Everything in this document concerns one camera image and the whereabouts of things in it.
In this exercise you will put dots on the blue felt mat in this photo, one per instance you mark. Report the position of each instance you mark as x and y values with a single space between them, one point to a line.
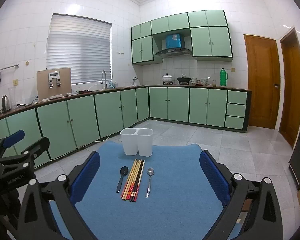
175 180

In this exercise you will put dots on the dark cloth on counter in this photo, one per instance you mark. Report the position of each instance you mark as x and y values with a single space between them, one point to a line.
83 92

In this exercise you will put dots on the green base cabinet unit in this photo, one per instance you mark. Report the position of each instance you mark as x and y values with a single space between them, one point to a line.
82 120
197 105

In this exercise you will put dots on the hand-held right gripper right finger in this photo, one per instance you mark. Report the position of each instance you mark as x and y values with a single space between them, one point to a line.
212 175

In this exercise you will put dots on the green wall cabinets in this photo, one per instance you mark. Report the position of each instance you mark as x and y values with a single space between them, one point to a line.
210 40

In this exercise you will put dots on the patterned jar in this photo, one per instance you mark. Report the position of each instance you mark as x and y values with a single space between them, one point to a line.
204 81

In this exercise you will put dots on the white two-compartment utensil holder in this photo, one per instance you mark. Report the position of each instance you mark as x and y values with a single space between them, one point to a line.
131 142

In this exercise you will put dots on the brown board with device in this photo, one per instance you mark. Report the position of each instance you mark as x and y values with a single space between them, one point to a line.
43 85

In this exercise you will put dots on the black wok with lid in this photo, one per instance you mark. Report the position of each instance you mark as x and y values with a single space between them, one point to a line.
183 80

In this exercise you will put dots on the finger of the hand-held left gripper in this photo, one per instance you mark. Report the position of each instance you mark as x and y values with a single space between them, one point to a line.
13 138
37 146

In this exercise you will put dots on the white window blind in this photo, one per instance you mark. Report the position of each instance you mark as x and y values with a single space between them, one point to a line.
77 50

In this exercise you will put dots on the silver metal spoon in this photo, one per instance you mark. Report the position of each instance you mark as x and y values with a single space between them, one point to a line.
150 172

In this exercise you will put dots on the brown wooden door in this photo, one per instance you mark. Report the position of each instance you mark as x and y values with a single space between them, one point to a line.
292 87
262 80

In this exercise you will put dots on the metal towel rail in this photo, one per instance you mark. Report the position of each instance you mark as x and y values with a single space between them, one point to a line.
7 67

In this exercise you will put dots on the black spoon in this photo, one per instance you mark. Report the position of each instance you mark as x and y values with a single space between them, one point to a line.
124 171

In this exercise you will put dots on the bottles beside sink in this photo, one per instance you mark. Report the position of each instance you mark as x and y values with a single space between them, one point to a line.
113 85

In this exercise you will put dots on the small brown jar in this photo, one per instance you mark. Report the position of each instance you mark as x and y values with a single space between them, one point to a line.
214 83

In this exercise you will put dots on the steel electric kettle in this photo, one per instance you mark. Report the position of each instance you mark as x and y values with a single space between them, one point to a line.
5 103

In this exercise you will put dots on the small chrome water tap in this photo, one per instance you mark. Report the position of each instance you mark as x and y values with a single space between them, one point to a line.
135 80

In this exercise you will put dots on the row of mixed chopsticks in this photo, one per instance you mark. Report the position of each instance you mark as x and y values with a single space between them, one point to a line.
133 180

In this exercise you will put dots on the chrome kitchen faucet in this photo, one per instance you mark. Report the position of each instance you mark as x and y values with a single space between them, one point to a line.
104 76

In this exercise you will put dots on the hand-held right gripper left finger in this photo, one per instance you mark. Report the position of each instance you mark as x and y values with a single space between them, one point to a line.
86 177

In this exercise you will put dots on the range hood with blue film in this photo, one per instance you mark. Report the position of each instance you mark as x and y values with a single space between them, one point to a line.
173 52

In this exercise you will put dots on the white cooking pot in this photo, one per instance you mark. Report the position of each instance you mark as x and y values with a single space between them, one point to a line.
167 78

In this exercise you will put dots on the green thermos flask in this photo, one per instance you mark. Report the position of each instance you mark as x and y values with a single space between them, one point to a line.
223 78

